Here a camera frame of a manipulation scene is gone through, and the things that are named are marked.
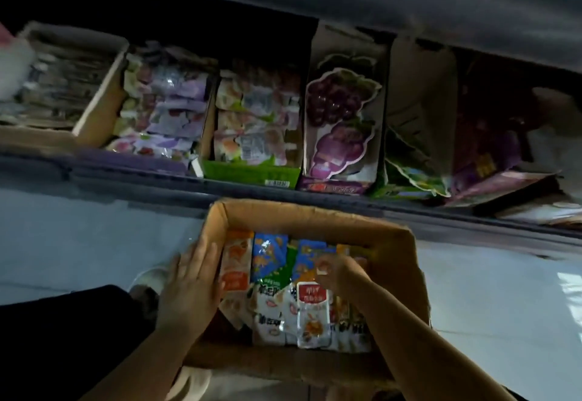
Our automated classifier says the person's left hand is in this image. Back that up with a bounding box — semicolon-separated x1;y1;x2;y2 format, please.
155;232;226;333

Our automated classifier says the person's right hand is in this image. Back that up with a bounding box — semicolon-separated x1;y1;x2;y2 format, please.
314;254;371;300

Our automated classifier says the white red-label snack packet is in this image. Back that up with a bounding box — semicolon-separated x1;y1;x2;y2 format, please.
296;281;333;350

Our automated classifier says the person's left forearm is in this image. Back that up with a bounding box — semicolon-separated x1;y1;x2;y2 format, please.
79;316;214;401

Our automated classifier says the person's right forearm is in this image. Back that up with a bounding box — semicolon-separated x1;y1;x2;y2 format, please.
339;280;517;401

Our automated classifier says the pile of colourful snack packets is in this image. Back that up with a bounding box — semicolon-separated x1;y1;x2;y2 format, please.
219;229;374;354

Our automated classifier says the green display box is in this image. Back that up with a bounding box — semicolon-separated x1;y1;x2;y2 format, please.
199;64;306;189

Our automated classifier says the purple display box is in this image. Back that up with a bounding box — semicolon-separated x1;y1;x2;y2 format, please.
86;42;220;178

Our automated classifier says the stack of pale fruit packets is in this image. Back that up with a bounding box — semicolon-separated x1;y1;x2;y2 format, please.
213;67;303;165

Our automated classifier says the stack of purple-white packets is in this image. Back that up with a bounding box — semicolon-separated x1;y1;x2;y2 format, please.
107;42;214;163

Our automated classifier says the box of purple grape-shaped packs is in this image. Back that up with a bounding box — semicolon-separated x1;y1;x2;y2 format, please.
296;23;393;196

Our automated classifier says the person's black clothing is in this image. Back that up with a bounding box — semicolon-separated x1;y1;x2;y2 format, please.
0;284;157;401

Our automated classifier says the brown cardboard tray box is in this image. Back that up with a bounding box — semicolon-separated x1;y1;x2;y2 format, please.
0;21;131;154

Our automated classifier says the box of green grape-shaped packs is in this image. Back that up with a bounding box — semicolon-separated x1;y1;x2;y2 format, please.
369;36;457;201

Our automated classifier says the box of dark purple bags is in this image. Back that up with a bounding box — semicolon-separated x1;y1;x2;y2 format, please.
446;55;567;210

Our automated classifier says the flat pale carton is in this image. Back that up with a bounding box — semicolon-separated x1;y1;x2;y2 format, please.
493;191;582;228

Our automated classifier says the row of grey packets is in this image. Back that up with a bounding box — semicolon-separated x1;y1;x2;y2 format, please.
0;37;116;129

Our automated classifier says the blurry white bag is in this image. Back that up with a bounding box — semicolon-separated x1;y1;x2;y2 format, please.
0;21;37;102

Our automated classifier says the white plastic bag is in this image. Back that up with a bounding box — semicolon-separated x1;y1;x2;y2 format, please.
525;86;582;176

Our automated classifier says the dark metal store shelf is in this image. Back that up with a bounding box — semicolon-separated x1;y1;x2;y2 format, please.
0;0;582;251

